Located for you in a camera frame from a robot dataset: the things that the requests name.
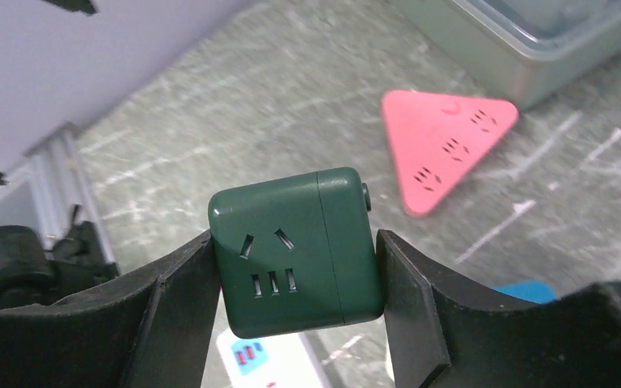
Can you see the white multicolour power strip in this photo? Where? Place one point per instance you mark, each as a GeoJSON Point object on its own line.
{"type": "Point", "coordinates": [278, 361]}

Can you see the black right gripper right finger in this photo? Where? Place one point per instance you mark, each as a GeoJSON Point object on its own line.
{"type": "Point", "coordinates": [447, 330]}

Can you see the pink triangular power strip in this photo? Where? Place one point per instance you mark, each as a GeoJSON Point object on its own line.
{"type": "Point", "coordinates": [436, 139]}

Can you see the aluminium frame rail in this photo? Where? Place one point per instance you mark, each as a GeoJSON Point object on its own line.
{"type": "Point", "coordinates": [45, 186]}

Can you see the dark green cube socket adapter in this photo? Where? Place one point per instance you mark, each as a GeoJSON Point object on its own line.
{"type": "Point", "coordinates": [296, 254]}

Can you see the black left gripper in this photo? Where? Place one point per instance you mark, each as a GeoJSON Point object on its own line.
{"type": "Point", "coordinates": [33, 275]}

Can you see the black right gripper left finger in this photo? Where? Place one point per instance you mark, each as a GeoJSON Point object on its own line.
{"type": "Point", "coordinates": [150, 327]}

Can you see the blue plug adapter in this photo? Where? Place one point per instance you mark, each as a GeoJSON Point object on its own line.
{"type": "Point", "coordinates": [530, 291]}

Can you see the green plastic storage box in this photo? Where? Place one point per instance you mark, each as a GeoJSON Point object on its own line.
{"type": "Point", "coordinates": [521, 51]}

